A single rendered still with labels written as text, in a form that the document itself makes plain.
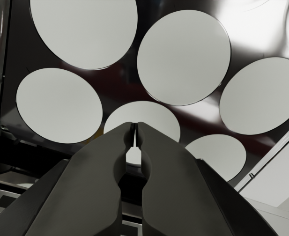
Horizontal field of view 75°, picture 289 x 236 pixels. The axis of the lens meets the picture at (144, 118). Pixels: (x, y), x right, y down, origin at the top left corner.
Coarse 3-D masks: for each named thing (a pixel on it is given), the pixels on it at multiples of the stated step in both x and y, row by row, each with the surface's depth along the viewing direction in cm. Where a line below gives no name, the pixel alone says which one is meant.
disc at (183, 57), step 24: (168, 24) 19; (192, 24) 19; (216, 24) 19; (144, 48) 20; (168, 48) 20; (192, 48) 20; (216, 48) 20; (144, 72) 21; (168, 72) 21; (192, 72) 21; (216, 72) 21; (168, 96) 22; (192, 96) 22
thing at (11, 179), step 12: (0, 132) 28; (0, 144) 28; (12, 144) 28; (24, 144) 28; (36, 144) 29; (48, 156) 30; (60, 156) 30; (0, 168) 24; (12, 168) 24; (0, 180) 22; (12, 180) 23; (24, 180) 24; (36, 180) 24; (132, 180) 33; (144, 180) 33; (12, 192) 23; (132, 204) 27; (132, 216) 26
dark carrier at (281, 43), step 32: (160, 0) 18; (192, 0) 18; (224, 0) 18; (256, 0) 18; (288, 0) 18; (32, 32) 19; (256, 32) 19; (288, 32) 19; (32, 64) 20; (64, 64) 20; (128, 64) 20; (128, 96) 22; (192, 128) 24; (224, 128) 25; (288, 128) 25; (256, 160) 27
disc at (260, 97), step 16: (256, 64) 21; (272, 64) 21; (288, 64) 21; (240, 80) 21; (256, 80) 22; (272, 80) 22; (288, 80) 22; (224, 96) 22; (240, 96) 22; (256, 96) 22; (272, 96) 23; (288, 96) 23; (224, 112) 23; (240, 112) 23; (256, 112) 24; (272, 112) 24; (288, 112) 24; (240, 128) 25; (256, 128) 25; (272, 128) 25
